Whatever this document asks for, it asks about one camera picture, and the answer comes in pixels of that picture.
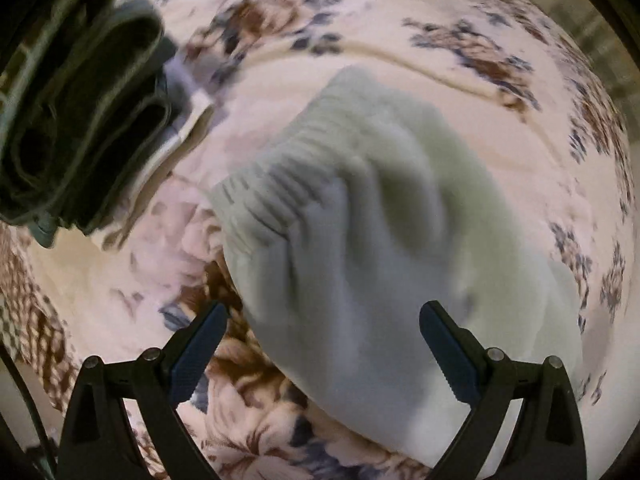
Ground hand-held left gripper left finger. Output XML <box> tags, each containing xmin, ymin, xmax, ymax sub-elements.
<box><xmin>57</xmin><ymin>301</ymin><xmax>231</xmax><ymax>480</ymax></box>

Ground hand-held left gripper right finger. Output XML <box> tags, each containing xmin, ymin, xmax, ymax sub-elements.
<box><xmin>419</xmin><ymin>301</ymin><xmax>587</xmax><ymax>480</ymax></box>

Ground white pants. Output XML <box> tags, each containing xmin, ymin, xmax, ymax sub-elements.
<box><xmin>207</xmin><ymin>66</ymin><xmax>586</xmax><ymax>471</ymax></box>

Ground dark green folded clothes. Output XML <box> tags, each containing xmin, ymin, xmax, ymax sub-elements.
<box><xmin>0</xmin><ymin>0</ymin><xmax>178</xmax><ymax>248</ymax></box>

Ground floral blanket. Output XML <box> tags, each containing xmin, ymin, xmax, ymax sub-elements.
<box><xmin>0</xmin><ymin>0</ymin><xmax>632</xmax><ymax>480</ymax></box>

